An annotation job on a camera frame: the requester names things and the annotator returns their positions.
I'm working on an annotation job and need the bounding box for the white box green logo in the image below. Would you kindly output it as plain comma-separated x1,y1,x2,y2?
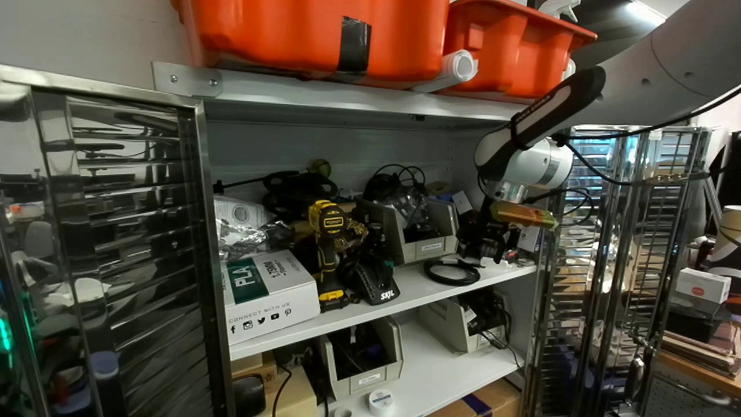
221,249,323,348

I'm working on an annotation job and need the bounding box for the white box red logo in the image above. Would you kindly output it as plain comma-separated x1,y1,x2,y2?
671,265,735,308

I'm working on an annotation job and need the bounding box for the black tool with cables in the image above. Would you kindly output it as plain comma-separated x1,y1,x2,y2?
212,158,343,228

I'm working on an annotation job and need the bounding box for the cream plastic storage bin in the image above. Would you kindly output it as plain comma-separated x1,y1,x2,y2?
420,292,512,356
319,316,406,400

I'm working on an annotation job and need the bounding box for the yellow black cordless drill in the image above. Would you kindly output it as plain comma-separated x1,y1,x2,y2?
303,197,373,314

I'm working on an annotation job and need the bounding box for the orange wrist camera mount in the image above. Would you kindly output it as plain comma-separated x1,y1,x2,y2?
488,199,561,233

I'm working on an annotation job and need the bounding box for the clear plastic bag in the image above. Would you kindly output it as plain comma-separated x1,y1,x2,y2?
219,216,296,258

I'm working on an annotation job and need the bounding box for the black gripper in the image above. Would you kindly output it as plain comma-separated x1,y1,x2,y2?
465,187,521,265

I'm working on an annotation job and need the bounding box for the cream plastic bin with label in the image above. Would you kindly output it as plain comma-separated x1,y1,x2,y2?
376,194,462,267

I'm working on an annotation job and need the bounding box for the black cable bundle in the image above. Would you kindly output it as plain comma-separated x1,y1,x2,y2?
362,161,436,216

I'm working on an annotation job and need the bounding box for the large orange plastic bin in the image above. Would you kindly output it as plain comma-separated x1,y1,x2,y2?
169,0,451,83

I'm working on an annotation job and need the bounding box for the white tape roll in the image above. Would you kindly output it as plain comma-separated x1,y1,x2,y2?
365,388,398,414

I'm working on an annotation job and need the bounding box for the white metal shelf unit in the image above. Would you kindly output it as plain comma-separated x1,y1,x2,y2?
148,58,575,417

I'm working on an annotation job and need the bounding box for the white round device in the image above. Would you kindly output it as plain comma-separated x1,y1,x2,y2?
214,193,273,251

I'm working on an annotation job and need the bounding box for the light wooden table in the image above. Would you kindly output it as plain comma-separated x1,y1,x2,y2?
655,339,741,403

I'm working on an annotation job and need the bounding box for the cardboard box blue tape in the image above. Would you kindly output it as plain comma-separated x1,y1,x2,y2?
432,378,528,417

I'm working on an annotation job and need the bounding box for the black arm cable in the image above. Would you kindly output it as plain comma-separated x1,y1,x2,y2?
552,83,741,193

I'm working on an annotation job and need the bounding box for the black battery charger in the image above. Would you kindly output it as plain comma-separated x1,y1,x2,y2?
351,258,404,308

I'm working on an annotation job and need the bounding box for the white plastic tube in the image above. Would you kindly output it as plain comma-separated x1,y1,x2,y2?
412,47,483,98

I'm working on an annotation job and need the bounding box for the small orange plastic bin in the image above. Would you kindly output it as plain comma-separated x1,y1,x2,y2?
443,0,601,103

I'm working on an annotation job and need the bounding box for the steel tray rack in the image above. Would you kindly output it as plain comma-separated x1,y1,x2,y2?
531,124,715,417
0,66,239,417

